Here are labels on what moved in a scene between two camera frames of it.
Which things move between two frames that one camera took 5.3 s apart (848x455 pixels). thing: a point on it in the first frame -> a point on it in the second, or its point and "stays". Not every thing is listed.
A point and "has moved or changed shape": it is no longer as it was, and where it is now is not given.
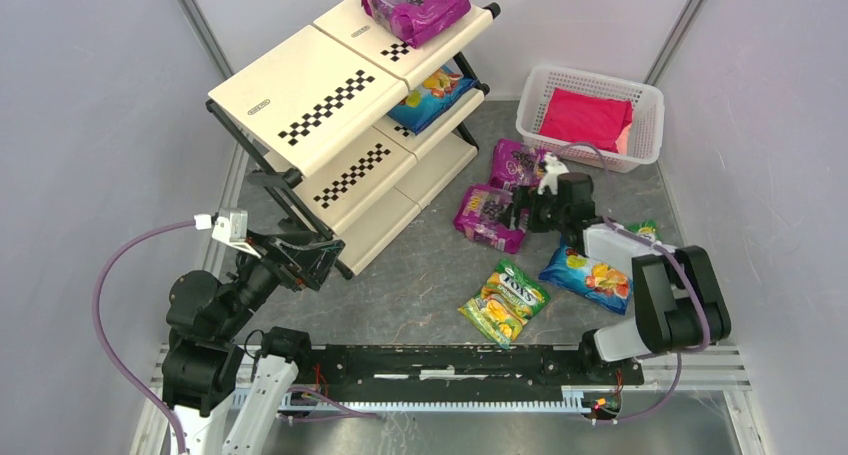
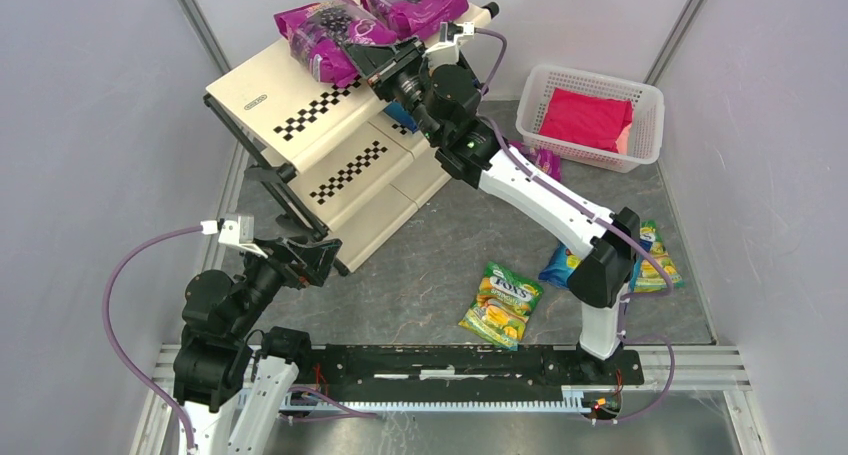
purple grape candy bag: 478,218 -> 319,33
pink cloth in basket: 588,120 stays
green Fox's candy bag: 507,301 has moved or changed shape
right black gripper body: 530,207 -> 390,67
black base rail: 375,371 stays
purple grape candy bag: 414,7 stays
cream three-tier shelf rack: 358,125 stays
